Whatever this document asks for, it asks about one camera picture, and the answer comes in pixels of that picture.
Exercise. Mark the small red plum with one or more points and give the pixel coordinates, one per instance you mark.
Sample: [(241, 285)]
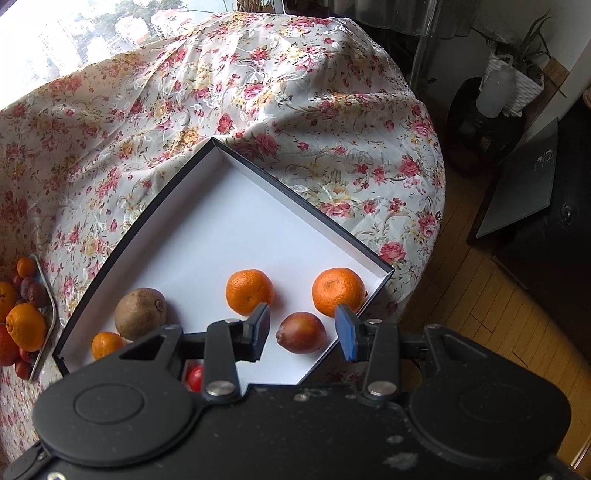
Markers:
[(17, 282)]

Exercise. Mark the black box with white inside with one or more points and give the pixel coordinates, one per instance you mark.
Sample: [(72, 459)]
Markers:
[(221, 230)]

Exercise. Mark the floral tablecloth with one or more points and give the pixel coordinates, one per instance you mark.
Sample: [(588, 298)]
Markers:
[(231, 83)]

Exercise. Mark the purple plum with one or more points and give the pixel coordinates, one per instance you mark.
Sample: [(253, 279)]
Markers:
[(38, 296), (27, 283)]

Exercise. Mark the dark round stool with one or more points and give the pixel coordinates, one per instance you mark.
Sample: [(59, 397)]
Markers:
[(485, 134)]

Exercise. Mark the medium orange with stem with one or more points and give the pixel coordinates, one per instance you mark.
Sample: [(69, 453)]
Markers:
[(7, 297)]

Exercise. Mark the red cherry tomato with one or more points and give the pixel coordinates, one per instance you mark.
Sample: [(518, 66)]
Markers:
[(27, 356), (22, 369)]

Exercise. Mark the green potted plant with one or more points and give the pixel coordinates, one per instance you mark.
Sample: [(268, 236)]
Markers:
[(531, 41)]

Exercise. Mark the small mandarin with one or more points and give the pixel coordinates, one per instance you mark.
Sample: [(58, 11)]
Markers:
[(25, 267)]

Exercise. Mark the red apple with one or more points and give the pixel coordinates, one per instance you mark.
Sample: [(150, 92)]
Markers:
[(7, 347)]

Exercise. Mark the pale green plate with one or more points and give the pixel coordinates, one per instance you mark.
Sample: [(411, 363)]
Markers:
[(41, 350)]

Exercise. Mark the white woven planter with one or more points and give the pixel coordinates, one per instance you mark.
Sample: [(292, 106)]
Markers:
[(526, 87)]

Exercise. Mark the dried grass plant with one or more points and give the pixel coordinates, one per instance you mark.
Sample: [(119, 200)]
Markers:
[(251, 4)]

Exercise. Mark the brown kiwi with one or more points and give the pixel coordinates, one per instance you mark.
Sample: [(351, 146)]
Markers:
[(141, 312)]

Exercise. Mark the white plastic bottle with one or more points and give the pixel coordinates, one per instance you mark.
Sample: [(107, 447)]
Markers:
[(496, 87)]

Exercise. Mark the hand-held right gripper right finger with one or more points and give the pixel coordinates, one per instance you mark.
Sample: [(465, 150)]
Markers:
[(346, 337)]

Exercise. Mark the dark low table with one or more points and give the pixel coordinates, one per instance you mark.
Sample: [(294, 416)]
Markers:
[(549, 258)]

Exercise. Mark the large orange with stem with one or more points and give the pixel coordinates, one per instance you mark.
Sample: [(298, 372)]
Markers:
[(27, 326)]

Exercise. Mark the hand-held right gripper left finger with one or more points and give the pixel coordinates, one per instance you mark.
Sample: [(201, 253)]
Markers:
[(262, 332)]

